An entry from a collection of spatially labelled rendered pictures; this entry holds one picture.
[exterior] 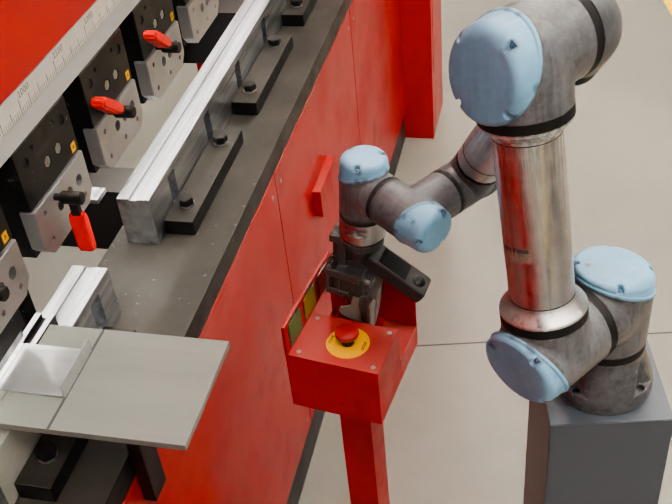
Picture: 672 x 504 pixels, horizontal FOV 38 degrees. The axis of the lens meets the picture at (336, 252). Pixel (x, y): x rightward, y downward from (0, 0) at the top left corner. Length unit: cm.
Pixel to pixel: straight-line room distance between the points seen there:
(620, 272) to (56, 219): 77
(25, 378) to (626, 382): 84
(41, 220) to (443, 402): 147
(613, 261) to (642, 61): 266
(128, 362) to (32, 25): 45
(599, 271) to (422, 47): 205
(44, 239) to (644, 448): 92
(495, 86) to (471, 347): 166
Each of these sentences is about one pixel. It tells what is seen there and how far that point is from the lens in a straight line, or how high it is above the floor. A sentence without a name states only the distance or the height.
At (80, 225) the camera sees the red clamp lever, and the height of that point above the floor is 113.
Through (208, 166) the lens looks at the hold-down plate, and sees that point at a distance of 183.
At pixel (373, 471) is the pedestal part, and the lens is 186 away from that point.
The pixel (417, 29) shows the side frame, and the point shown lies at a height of 43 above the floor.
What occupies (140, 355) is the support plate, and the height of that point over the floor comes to 100.
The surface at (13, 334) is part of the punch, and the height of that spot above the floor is 104.
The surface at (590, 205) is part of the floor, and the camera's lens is 320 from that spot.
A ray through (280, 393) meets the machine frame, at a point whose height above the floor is 38.
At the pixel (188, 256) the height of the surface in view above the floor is 87.
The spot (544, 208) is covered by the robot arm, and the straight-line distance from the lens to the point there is 119.
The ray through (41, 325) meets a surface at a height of 99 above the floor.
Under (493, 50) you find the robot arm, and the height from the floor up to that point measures 139.
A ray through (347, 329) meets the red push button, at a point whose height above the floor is 81.
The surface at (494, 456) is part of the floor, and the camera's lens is 244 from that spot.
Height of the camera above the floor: 189
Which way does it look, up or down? 39 degrees down
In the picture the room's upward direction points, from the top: 6 degrees counter-clockwise
